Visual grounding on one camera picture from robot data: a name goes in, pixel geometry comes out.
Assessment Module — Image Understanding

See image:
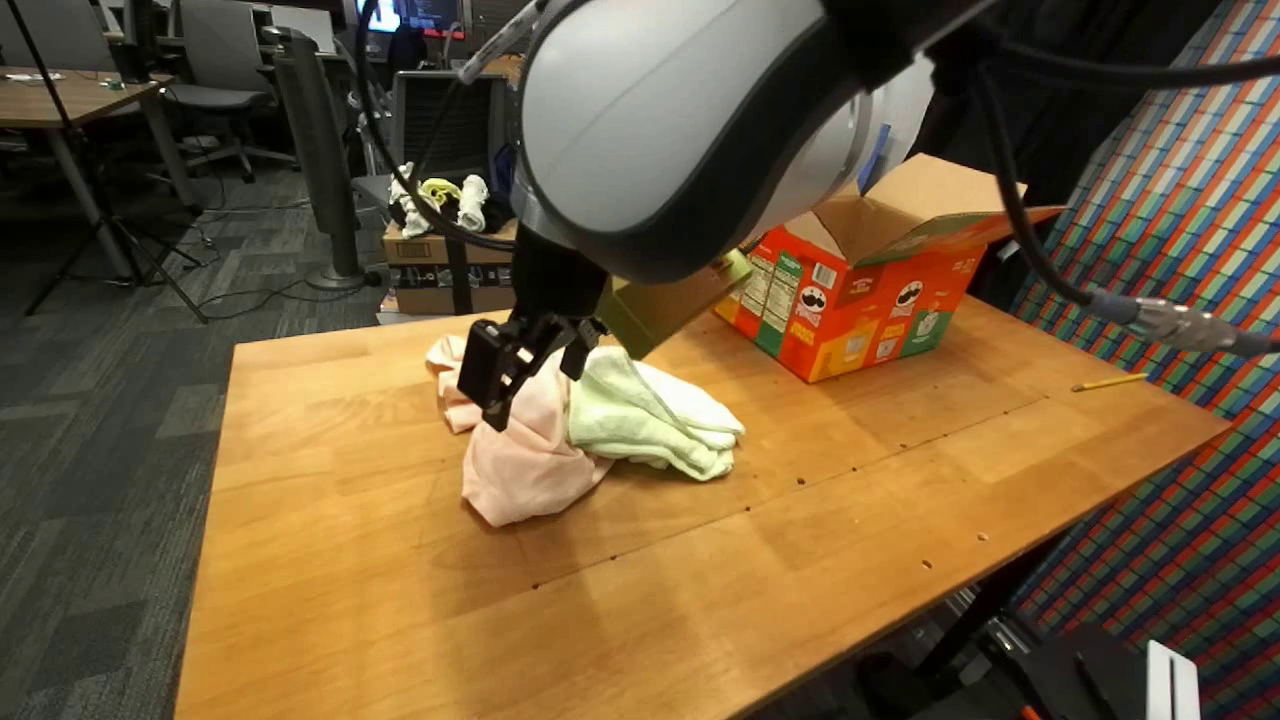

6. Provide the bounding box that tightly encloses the dark grey tall pillar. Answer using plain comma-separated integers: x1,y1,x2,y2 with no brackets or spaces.
274,30,372,295

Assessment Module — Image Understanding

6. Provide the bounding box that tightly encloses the black equipment under table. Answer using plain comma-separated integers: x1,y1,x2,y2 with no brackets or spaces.
854,610,1211,720

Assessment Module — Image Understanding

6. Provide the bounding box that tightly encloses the grey office chair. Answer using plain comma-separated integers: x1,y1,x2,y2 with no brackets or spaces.
160,0,300,186

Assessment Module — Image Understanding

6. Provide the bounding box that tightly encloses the black tripod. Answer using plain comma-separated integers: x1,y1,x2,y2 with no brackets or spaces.
0,0,213,323

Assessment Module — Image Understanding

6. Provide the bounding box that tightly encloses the pink shirt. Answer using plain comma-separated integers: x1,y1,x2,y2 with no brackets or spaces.
426,332,615,534

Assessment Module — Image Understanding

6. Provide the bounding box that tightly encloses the wooden office desk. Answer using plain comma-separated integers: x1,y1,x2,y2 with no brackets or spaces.
0,67,182,244

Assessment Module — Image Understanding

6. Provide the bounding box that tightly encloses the wood and green camera mount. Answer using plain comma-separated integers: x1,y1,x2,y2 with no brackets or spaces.
595,250,762,362

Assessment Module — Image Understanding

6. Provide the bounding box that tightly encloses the colourful woven patterned panel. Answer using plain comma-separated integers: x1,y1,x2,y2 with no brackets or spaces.
932,0,1280,720

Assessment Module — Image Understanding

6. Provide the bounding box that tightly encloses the orange Pringles cardboard box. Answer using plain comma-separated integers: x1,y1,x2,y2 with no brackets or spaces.
713,154,1072,389

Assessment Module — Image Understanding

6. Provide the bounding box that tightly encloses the light green shirt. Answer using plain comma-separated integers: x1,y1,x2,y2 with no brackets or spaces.
563,341,749,486

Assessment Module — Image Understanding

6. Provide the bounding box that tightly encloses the yellow pencil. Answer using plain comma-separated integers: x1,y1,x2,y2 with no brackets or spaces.
1072,369,1151,396

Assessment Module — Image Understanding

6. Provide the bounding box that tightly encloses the small brown cardboard box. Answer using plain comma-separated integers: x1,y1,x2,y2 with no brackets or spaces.
378,218,528,321

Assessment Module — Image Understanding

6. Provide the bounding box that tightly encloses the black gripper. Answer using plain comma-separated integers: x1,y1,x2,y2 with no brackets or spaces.
457,227,615,431

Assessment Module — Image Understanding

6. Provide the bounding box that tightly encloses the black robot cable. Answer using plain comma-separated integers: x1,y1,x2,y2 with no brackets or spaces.
966,54,1280,362

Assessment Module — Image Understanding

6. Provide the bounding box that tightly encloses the black open crate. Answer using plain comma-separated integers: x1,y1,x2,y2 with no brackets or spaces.
394,66,525,181

